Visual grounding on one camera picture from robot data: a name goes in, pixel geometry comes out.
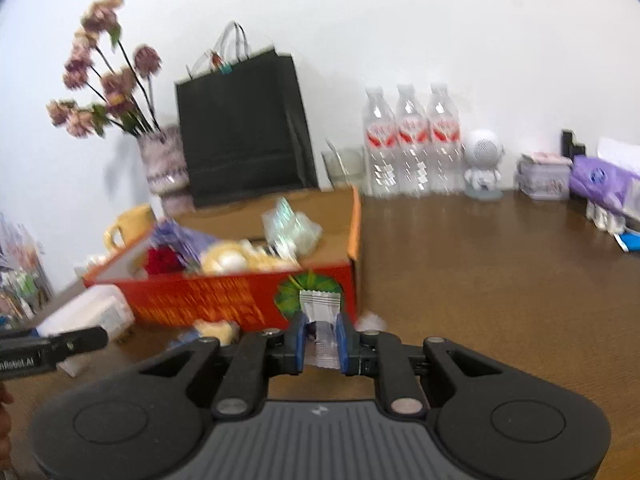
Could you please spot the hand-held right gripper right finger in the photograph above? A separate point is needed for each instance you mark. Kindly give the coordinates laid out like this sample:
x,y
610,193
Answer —
x,y
342,342

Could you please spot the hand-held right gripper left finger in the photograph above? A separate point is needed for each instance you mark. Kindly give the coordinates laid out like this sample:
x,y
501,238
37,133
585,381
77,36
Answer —
x,y
299,342

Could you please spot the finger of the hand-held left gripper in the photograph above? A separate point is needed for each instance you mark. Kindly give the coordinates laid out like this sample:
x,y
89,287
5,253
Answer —
x,y
82,340
17,332

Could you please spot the translucent plastic container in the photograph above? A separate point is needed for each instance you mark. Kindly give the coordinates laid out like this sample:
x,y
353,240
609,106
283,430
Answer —
x,y
85,310

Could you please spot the small white sachet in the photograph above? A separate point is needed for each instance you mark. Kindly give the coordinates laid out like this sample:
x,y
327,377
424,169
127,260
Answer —
x,y
320,305

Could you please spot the red cardboard box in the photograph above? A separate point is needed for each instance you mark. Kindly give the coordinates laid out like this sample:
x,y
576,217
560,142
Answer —
x,y
215,295

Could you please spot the yellow and white plush toy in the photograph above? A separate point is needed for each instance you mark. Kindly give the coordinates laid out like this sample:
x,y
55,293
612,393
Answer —
x,y
230,260

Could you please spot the clear iridescent plastic bag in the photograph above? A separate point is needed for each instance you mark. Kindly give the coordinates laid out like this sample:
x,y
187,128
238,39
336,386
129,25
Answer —
x,y
290,230

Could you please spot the red artificial rose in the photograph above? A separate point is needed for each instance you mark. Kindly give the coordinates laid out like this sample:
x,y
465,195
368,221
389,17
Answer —
x,y
162,260

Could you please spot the purple knitted cloth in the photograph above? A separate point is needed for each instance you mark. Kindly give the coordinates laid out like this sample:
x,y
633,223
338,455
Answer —
x,y
180,237

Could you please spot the person's left hand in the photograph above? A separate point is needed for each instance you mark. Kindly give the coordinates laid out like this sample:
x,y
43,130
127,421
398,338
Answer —
x,y
4,425

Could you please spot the cluttered storage rack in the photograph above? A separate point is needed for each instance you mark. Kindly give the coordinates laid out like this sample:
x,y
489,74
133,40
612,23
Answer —
x,y
22,280

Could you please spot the small crumpled white tissue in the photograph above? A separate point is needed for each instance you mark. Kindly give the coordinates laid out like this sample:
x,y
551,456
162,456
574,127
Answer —
x,y
92,262

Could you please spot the yellow mug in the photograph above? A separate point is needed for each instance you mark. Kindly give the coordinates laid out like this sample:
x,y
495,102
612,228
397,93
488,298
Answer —
x,y
135,225

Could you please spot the clear glass cup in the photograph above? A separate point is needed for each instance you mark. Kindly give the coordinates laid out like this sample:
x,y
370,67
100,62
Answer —
x,y
347,172

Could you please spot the spoon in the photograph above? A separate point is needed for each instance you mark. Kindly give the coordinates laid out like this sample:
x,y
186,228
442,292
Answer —
x,y
337,157

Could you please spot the pink mottled vase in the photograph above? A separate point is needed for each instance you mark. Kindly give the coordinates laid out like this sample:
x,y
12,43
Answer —
x,y
162,160

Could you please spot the black paper bag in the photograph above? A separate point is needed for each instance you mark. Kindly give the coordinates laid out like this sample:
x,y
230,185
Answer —
x,y
240,125

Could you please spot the white robot figure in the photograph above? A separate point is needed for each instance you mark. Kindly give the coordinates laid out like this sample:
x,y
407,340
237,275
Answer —
x,y
482,147

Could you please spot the grey tin box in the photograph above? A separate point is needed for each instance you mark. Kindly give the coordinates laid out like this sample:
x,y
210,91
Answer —
x,y
542,180

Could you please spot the dried pink flowers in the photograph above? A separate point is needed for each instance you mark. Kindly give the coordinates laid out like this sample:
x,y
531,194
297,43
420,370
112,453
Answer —
x,y
117,82

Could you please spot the green binder clip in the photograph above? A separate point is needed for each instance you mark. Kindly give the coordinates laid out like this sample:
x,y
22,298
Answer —
x,y
225,66

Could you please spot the clear plastic organizer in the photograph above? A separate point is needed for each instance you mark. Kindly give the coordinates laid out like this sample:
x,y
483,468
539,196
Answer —
x,y
605,215

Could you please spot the black block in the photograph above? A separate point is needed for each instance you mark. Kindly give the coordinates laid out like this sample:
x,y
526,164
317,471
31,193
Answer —
x,y
570,142

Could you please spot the blue flat item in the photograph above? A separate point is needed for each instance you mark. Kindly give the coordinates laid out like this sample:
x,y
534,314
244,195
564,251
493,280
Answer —
x,y
630,241

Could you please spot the purple tissue pack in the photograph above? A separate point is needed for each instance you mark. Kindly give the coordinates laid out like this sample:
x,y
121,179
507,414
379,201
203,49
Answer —
x,y
600,177

